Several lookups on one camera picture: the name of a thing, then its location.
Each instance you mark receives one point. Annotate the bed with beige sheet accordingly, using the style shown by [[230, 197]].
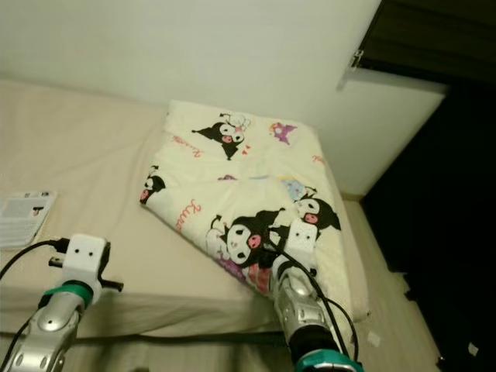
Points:
[[85, 155]]

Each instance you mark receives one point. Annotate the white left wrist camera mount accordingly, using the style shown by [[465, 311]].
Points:
[[85, 256]]

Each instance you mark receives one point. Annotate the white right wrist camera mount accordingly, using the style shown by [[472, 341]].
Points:
[[302, 242]]

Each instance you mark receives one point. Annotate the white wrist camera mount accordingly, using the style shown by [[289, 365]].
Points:
[[85, 256], [302, 242]]

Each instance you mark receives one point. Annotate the white printed paperback book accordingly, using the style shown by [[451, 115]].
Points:
[[27, 221]]

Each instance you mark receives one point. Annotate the dark window blind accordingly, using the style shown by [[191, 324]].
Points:
[[434, 31]]

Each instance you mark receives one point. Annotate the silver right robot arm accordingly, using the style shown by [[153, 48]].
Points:
[[302, 310]]

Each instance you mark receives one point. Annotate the black cabinet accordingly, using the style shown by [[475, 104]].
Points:
[[442, 217]]

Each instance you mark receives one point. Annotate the cream cartoon print quilt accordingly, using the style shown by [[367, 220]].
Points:
[[217, 163]]

